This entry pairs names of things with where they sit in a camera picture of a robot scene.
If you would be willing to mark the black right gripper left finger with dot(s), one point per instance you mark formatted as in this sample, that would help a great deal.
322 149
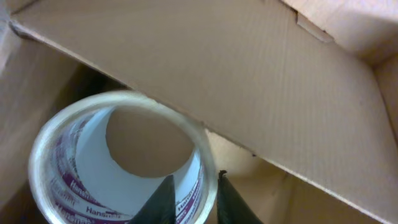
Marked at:
160 208

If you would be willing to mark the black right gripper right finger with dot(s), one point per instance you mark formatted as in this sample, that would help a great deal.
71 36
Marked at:
231 207

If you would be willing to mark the beige masking tape roll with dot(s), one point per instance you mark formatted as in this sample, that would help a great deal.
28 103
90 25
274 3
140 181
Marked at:
100 159

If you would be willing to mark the brown cardboard box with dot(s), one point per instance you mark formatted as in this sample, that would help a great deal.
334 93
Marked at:
244 69

